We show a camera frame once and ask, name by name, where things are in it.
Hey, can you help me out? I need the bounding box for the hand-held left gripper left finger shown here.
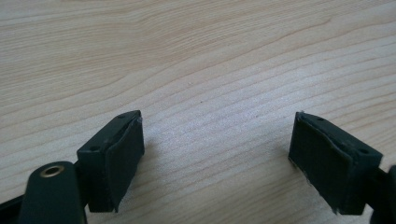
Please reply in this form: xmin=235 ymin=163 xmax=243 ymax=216
xmin=76 ymin=109 xmax=146 ymax=214

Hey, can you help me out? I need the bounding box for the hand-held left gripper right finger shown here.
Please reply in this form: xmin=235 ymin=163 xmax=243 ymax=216
xmin=288 ymin=110 xmax=384 ymax=217

